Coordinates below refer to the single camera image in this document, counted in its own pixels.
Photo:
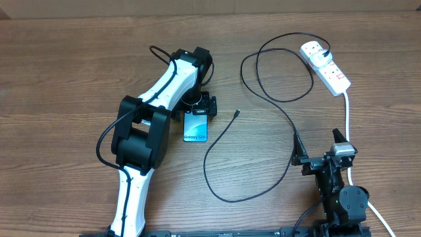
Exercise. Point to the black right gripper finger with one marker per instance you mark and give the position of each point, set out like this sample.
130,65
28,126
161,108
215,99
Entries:
338,136
299,152

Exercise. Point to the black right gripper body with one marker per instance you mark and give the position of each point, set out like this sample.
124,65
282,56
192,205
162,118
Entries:
312,164

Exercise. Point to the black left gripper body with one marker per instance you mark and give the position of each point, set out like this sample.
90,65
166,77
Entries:
204,103

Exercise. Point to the Samsung Galaxy smartphone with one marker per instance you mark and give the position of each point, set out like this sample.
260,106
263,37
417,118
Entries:
195,128

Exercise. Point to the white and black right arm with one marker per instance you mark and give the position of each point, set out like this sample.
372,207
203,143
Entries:
344,206

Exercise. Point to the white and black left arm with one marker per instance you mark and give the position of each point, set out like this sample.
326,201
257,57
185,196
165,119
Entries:
136,142

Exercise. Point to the white charger adapter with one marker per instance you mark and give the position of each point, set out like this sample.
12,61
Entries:
321,59

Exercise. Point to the white power strip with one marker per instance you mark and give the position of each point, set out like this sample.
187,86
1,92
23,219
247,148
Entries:
331,75

